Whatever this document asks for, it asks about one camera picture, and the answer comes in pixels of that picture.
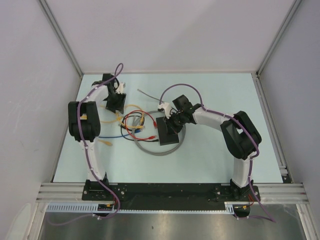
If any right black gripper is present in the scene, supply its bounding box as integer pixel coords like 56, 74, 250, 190
163, 111, 186, 136

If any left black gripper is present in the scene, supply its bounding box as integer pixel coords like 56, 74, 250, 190
105, 91, 127, 114

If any black network switch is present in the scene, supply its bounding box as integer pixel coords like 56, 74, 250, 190
156, 117, 180, 146

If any black power cable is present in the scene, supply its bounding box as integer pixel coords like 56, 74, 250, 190
119, 113, 161, 143

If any orange ethernet cable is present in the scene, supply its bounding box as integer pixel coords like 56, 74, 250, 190
117, 103, 146, 127

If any blue ethernet cable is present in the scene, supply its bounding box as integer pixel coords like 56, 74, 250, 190
97, 126, 146, 140

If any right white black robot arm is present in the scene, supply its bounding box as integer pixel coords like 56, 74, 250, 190
158, 95, 262, 201

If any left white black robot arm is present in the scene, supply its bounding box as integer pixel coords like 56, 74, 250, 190
68, 73, 127, 200

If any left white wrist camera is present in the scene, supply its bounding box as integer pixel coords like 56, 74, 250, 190
115, 82, 126, 95

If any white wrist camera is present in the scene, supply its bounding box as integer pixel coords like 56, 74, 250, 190
157, 102, 173, 119
115, 82, 126, 95

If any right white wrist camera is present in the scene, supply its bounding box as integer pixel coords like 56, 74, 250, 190
157, 102, 173, 119

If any grey coiled ethernet cable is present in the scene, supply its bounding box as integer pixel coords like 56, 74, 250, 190
133, 87, 187, 156

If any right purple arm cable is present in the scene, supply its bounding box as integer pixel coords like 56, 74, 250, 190
159, 83, 277, 223

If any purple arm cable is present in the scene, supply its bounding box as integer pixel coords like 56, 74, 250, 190
46, 62, 125, 226
159, 83, 277, 223

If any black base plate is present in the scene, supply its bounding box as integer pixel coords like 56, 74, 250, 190
81, 180, 260, 211

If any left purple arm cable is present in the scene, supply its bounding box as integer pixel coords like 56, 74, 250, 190
46, 62, 125, 226

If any grey slotted cable duct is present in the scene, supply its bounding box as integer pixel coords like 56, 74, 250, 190
46, 202, 234, 215

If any aluminium front rail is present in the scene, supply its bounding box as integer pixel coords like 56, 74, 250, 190
36, 182, 309, 204

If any left aluminium corner post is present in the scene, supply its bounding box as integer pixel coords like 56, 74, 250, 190
37, 0, 84, 78

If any aluminium corner post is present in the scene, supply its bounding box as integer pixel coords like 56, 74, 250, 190
37, 0, 84, 78
255, 0, 304, 77

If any right aluminium side rail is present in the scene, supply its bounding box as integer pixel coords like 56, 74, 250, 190
251, 72, 293, 184

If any right aluminium corner post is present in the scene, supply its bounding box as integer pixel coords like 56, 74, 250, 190
255, 0, 304, 77

